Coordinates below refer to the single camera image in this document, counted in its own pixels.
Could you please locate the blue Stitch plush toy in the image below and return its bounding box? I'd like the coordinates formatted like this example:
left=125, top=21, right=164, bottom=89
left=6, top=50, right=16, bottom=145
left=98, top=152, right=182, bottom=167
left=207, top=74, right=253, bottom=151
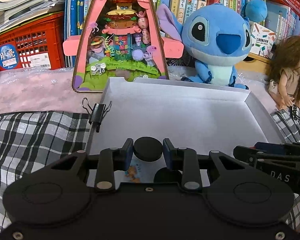
left=157, top=3, right=252, bottom=89

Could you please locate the pink triangular diorama house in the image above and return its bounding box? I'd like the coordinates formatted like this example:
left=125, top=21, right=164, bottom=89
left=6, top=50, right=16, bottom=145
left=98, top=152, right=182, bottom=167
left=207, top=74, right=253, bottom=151
left=63, top=0, right=183, bottom=92

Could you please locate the wooden drawer shelf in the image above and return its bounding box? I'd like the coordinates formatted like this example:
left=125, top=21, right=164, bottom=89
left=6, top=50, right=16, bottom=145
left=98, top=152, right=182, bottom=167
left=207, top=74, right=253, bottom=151
left=235, top=53, right=270, bottom=75

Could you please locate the black binder clip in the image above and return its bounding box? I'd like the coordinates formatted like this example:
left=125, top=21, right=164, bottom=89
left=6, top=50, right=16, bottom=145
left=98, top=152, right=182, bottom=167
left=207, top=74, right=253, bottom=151
left=82, top=98, right=113, bottom=133

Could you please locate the blue bear picture card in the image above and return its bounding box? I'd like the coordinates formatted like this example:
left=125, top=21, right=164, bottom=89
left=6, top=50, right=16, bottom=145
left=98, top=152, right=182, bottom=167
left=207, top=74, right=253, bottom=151
left=125, top=164, right=141, bottom=183

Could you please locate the black white plaid cloth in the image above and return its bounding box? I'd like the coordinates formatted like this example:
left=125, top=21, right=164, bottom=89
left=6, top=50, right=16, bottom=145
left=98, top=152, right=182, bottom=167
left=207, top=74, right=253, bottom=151
left=0, top=104, right=300, bottom=234

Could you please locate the red plastic crate left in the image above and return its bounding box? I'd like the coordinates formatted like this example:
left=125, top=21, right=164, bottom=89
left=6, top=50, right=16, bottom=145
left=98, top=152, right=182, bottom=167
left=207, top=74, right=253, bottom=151
left=0, top=12, right=65, bottom=72

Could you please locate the black round puck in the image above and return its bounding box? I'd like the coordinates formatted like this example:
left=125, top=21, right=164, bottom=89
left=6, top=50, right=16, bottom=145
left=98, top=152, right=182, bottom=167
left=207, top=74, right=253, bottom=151
left=133, top=137, right=163, bottom=162
left=153, top=167, right=182, bottom=183

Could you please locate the white patterned tissue box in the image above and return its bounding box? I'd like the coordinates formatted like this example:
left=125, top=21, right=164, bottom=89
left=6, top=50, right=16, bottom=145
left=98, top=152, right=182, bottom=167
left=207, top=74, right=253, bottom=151
left=250, top=23, right=276, bottom=59

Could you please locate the white shallow cardboard box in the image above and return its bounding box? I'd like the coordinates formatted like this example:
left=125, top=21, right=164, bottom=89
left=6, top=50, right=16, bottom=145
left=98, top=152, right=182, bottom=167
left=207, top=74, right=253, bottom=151
left=87, top=77, right=283, bottom=155

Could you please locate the pink fluffy blanket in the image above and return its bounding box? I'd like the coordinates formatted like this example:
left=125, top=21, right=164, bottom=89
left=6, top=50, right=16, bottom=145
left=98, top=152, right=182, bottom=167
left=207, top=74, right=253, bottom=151
left=0, top=68, right=277, bottom=117

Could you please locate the brown haired baby doll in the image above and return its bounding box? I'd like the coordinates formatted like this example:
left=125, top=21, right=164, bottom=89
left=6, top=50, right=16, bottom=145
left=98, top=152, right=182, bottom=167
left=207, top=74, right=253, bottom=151
left=268, top=36, right=300, bottom=110

